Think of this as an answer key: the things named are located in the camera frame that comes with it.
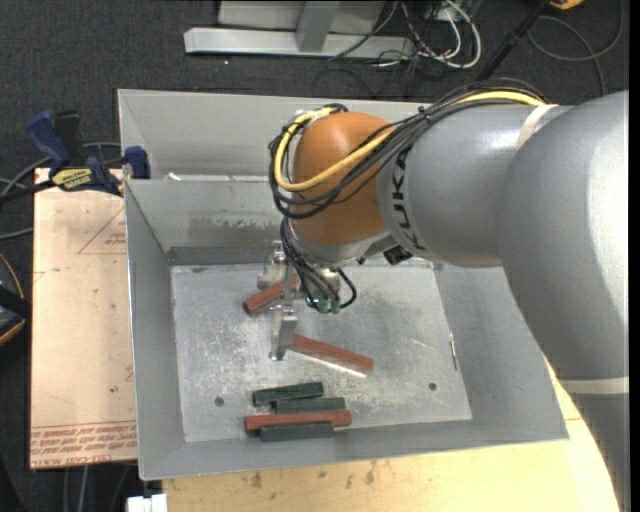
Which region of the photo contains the red-brown flat block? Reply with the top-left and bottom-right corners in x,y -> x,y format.
287,333 -> 376,374
243,410 -> 353,434
241,276 -> 302,316

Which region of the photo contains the brown cardboard board, red print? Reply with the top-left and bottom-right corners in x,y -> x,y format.
29,166 -> 139,471

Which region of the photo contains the grey metal bin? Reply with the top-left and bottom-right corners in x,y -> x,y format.
117,88 -> 570,482

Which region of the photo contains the dark green flat block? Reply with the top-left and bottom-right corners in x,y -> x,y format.
271,396 -> 348,416
259,420 -> 336,444
251,381 -> 326,408

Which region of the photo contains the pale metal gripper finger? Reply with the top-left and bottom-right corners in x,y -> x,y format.
256,241 -> 290,292
268,304 -> 300,362

